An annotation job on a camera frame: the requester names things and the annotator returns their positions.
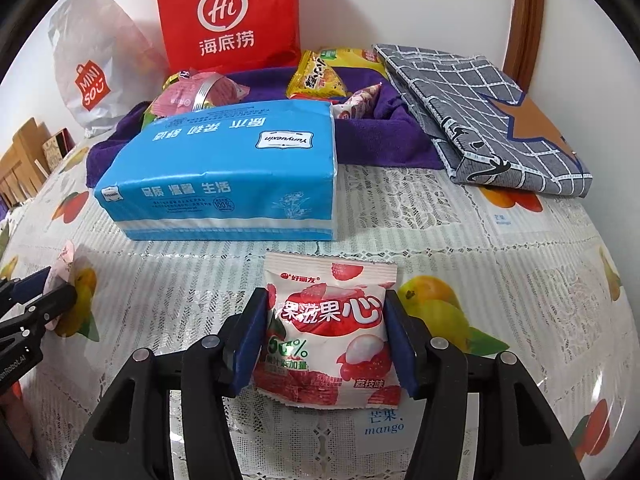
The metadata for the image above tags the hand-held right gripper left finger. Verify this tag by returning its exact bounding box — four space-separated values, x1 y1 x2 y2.
60 287 271 480

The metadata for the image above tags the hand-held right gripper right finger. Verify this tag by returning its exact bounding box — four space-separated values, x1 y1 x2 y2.
384 290 568 480

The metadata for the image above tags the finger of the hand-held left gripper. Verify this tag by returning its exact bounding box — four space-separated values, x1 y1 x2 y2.
0 266 54 307
0 284 79 342

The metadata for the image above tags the red white lychee gummy packet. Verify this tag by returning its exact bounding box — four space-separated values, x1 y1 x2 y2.
251 251 403 408

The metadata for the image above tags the blue tissue pack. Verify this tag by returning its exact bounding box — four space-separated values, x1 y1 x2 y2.
94 100 337 241

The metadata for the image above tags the green triangular snack packet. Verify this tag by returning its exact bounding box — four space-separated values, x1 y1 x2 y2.
141 102 168 131

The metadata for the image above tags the pink cake packet fork print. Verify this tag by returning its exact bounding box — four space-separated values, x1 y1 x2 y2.
150 72 251 120

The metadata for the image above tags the pink white stick snack packet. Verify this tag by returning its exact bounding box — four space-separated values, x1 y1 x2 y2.
334 82 383 121

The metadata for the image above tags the yellow triangular snack packet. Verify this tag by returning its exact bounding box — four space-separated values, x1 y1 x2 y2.
286 51 349 100

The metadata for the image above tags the fruit print tablecloth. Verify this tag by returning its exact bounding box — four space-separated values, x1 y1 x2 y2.
0 135 640 480

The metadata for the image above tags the wooden headboard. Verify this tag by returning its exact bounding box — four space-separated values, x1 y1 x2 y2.
0 117 66 208

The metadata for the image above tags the brown patterned box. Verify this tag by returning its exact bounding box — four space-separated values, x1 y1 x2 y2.
41 129 76 171

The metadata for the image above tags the purple towel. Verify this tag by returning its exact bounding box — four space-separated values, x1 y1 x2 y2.
86 62 446 188

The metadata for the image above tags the grey plastic shopping bag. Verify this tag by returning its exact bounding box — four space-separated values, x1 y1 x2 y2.
47 0 171 138

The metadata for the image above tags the grey checked folded cloth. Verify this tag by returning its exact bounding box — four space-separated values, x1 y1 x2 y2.
372 42 594 198

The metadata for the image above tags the yellow snack bag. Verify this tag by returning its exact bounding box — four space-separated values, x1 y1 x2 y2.
312 47 383 68

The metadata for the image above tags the red paper bag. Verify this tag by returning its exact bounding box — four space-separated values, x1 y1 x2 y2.
155 0 301 75

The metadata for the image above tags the brown wooden door frame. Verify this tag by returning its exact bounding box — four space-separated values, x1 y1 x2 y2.
502 0 546 78

